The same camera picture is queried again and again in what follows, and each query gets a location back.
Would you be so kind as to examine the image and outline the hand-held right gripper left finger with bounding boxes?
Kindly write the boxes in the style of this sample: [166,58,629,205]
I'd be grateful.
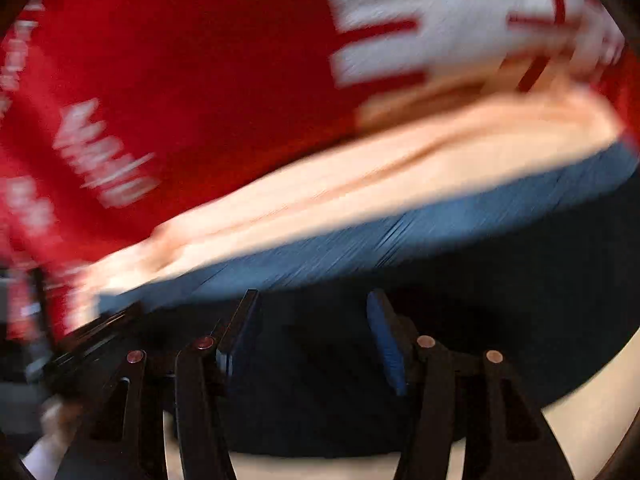
[54,289,262,480]

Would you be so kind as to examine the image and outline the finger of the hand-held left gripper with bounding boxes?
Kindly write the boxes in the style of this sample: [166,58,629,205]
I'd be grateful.
[60,304,147,363]

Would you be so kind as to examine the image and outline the peach bed sheet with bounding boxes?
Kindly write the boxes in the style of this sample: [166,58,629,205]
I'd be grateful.
[75,67,628,311]

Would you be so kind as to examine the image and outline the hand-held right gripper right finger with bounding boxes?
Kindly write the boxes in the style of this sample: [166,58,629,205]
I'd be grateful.
[366,289,576,480]

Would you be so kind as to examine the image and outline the person's left forearm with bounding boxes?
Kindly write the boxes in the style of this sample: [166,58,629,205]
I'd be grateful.
[22,397,85,480]

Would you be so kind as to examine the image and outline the black pants with speckled waistband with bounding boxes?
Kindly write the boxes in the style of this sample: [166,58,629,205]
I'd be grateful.
[95,142,640,461]

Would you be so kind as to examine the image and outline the red printed blanket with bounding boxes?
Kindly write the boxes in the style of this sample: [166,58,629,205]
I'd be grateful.
[0,0,640,346]

